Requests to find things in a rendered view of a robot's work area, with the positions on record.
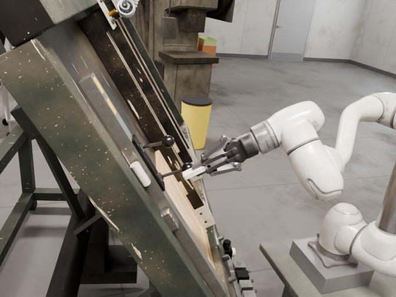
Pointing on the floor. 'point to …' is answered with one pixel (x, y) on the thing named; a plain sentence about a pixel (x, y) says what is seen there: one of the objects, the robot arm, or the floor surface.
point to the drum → (197, 117)
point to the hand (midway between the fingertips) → (193, 171)
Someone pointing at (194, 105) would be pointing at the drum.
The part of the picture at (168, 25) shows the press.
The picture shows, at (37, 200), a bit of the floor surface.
